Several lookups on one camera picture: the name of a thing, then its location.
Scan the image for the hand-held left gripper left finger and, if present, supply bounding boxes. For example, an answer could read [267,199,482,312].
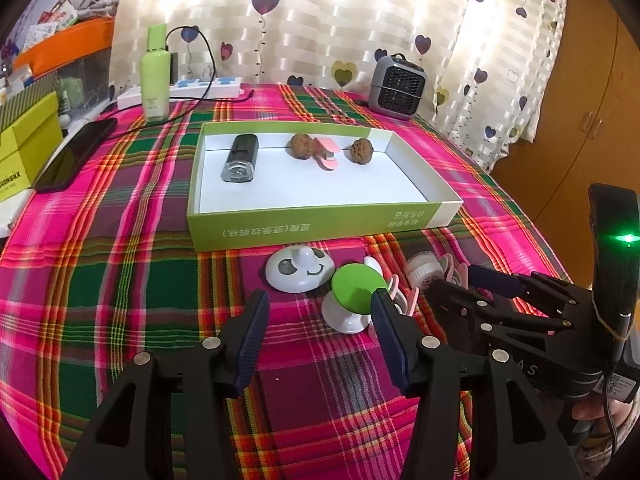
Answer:
[60,289,272,480]

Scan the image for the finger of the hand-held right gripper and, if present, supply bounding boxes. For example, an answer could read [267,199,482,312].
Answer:
[427,279,577,357]
[467,264,594,319]

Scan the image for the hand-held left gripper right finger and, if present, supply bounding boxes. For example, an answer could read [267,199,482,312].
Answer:
[370,289,583,480]

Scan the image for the pink clip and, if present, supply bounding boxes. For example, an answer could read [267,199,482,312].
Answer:
[312,136,341,172]
[382,275,421,318]
[440,254,471,286]

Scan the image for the white round cap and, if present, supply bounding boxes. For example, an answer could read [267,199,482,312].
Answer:
[405,252,446,291]

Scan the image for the green and white mushroom holder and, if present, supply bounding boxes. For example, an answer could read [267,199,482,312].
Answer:
[321,262,386,335]

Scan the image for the white panda face holder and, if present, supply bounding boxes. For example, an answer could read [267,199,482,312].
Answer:
[264,245,336,293]

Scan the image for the green and white cardboard box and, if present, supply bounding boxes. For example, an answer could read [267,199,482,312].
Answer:
[186,121,463,253]

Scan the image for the black bike light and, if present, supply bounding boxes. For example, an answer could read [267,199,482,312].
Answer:
[220,134,259,183]

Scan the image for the person's right hand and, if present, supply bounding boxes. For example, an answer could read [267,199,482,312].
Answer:
[571,396,608,427]

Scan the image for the pink plaid tablecloth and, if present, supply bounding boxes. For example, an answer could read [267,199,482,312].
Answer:
[0,82,576,480]

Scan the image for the wooden cabinet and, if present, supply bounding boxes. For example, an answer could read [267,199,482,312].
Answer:
[492,0,640,271]

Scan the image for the grey mini heater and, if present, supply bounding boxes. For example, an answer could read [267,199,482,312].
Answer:
[368,53,428,121]

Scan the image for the white power strip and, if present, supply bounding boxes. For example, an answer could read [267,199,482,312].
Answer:
[116,76,244,110]

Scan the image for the black smartphone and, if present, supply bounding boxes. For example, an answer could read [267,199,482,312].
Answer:
[34,117,119,193]

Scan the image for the light green lotion bottle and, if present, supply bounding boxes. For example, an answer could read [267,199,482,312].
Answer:
[140,24,173,122]

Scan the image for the yellow-green shoe box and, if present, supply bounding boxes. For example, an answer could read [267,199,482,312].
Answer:
[0,91,65,206]

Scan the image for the heart-print curtain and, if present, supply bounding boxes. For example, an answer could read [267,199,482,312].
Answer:
[107,0,571,171]

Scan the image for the striped box lid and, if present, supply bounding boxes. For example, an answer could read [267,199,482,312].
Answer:
[0,71,60,121]

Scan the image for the orange lidded storage bin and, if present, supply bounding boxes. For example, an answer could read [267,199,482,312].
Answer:
[11,16,117,106]

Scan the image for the colourful printed packets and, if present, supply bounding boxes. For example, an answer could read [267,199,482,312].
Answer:
[17,0,81,53]

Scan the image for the black charger cable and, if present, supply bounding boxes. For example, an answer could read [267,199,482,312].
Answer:
[75,26,258,146]

